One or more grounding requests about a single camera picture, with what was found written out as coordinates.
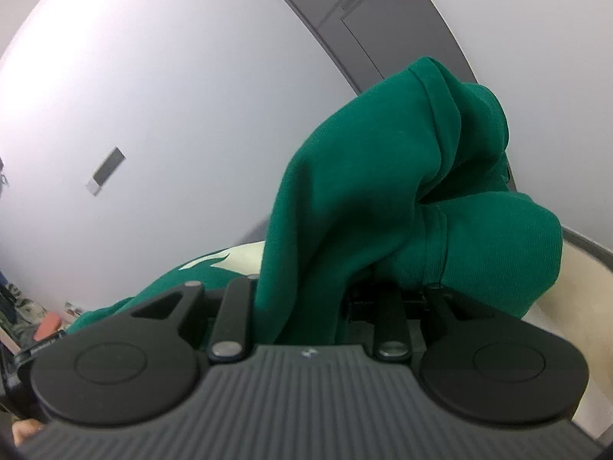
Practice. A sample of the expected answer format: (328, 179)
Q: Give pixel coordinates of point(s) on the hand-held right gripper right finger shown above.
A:
(390, 311)

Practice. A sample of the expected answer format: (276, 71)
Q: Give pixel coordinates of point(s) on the floral printed cloth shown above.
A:
(75, 309)

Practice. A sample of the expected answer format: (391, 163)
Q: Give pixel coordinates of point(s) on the green sweatshirt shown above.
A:
(364, 177)

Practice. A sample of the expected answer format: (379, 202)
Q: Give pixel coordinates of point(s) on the grey door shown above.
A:
(383, 19)

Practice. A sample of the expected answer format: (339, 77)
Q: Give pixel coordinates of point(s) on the patchwork blanket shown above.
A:
(574, 326)

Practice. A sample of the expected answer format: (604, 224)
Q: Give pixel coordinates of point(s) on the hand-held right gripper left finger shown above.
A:
(237, 306)

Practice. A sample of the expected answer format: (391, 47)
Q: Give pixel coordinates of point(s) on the grey wall panel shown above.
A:
(106, 170)

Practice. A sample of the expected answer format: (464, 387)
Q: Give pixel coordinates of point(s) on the salmon pink box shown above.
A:
(48, 327)

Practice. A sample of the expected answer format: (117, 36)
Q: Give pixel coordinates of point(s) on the person's left hand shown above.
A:
(26, 432)

